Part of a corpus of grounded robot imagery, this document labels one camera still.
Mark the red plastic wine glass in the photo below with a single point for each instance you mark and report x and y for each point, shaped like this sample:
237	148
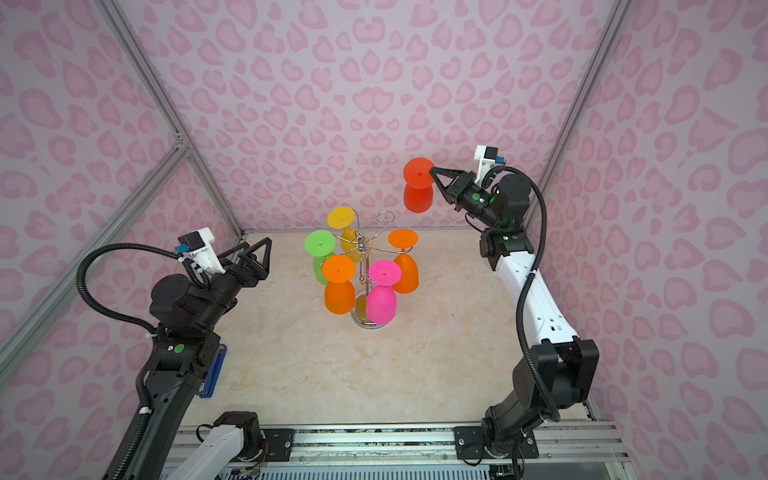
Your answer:
418	192

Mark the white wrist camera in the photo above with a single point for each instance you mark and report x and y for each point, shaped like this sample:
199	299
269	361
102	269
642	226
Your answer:
197	248
486	157

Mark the blue flat object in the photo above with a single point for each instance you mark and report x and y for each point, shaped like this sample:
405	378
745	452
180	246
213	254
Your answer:
208	387

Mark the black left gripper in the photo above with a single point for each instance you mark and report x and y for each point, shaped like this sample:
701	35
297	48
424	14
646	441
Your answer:
234	273

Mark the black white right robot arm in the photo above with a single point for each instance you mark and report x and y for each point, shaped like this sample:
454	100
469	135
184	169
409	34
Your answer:
557	367

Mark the pink plastic wine glass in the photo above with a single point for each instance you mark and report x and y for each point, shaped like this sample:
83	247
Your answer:
382	300

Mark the orange wine glass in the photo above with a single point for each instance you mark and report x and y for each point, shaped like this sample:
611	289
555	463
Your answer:
404	240
339	294

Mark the green plastic wine glass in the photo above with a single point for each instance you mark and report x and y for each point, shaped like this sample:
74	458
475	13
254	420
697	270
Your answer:
320	245

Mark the yellow plastic wine glass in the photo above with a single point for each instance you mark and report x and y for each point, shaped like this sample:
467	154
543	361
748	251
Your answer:
352	242

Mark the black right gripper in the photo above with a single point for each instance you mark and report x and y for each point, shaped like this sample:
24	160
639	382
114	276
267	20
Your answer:
462	188

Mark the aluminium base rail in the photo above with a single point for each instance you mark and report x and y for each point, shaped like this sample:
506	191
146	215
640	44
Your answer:
568	450

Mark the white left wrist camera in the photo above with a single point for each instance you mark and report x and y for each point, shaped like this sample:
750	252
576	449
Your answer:
197	248

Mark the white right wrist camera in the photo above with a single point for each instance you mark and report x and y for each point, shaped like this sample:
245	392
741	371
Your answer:
486	157

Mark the orange wine glass front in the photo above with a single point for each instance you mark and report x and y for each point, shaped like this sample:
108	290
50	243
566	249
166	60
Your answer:
339	294

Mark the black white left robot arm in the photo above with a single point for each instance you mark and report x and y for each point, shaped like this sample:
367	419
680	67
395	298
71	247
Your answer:
183	347

